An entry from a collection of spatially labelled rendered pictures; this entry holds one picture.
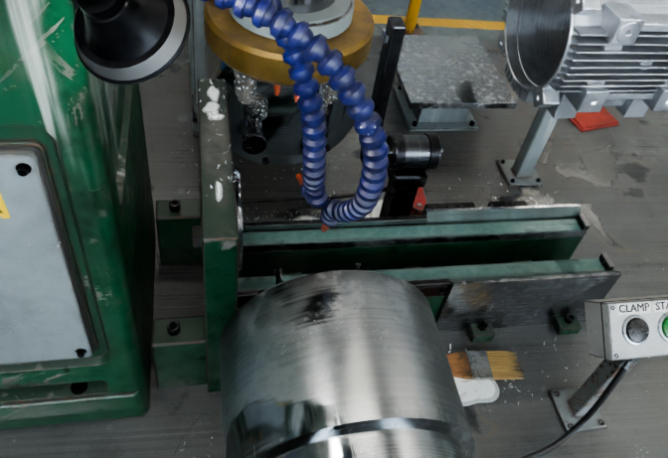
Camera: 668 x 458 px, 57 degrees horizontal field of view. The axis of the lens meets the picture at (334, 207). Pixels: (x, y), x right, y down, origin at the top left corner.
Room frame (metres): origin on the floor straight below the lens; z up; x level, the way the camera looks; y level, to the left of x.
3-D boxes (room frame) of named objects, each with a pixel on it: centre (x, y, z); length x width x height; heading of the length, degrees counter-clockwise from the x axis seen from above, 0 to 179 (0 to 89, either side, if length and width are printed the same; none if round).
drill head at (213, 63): (0.93, 0.14, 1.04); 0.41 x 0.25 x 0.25; 17
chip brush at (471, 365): (0.55, -0.25, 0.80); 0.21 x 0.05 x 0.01; 102
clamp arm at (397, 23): (0.78, -0.04, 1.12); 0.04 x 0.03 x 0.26; 107
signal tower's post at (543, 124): (1.05, -0.38, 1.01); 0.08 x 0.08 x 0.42; 17
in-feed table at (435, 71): (1.24, -0.19, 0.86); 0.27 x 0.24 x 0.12; 17
